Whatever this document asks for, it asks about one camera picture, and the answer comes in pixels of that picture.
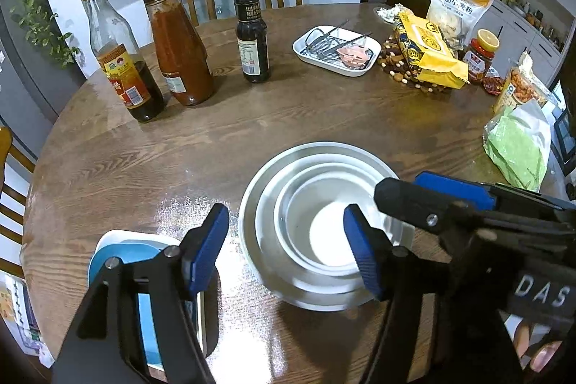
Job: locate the metal clips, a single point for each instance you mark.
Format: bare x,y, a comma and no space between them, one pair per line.
324,44

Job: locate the white flour bag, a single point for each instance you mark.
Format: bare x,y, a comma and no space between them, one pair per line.
454,15

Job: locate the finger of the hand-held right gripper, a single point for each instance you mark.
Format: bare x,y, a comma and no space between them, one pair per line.
405,199
454,188

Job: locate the stack of books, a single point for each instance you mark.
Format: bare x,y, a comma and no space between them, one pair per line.
22,321

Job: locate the jar with yellow lid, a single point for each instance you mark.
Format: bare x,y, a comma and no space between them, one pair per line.
479,64

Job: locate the small white ribbed bowl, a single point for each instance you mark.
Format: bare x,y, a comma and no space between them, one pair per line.
324,231

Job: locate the soy sauce bottle yellow cap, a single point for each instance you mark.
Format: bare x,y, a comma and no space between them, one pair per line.
130,87

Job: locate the green powder bag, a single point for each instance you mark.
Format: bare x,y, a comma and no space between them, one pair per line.
517,145

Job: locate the person's right hand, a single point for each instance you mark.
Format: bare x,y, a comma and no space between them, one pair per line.
522,339

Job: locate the crumpled white tissue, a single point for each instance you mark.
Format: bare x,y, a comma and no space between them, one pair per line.
391,13

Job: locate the white square plate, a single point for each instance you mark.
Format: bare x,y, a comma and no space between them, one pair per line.
112,236

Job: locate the red chili packet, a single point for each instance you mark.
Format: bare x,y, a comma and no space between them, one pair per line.
494,83

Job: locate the trailing green plant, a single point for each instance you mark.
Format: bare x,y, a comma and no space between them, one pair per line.
45,19

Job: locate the peanut bag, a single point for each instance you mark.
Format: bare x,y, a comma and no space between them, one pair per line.
522,89

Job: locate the pink clip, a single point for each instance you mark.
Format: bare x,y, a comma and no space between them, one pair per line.
355,55

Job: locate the dark grey fridge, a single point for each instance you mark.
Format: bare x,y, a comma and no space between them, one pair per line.
22,64

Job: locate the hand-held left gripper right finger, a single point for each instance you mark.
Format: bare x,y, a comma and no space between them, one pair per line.
364,249

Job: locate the red sauce bottle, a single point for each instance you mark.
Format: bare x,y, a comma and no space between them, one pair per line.
180,46

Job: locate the small dark sauce bottle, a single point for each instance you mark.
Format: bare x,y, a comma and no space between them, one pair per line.
252,46

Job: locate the scattered nuts pile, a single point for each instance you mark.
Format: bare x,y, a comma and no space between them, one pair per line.
396,69

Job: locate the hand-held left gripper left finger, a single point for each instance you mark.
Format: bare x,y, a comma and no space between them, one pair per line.
207,249

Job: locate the medium white ribbed bowl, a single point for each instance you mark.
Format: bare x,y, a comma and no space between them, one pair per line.
324,168

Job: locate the yellow snack package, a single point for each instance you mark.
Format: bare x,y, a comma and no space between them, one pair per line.
427,46

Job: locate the white rectangular dish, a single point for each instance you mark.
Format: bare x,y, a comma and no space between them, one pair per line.
306,46

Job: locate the row of counter jars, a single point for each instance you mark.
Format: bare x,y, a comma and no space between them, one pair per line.
531,13

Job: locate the teal square plate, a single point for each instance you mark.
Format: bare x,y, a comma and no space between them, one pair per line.
121,253

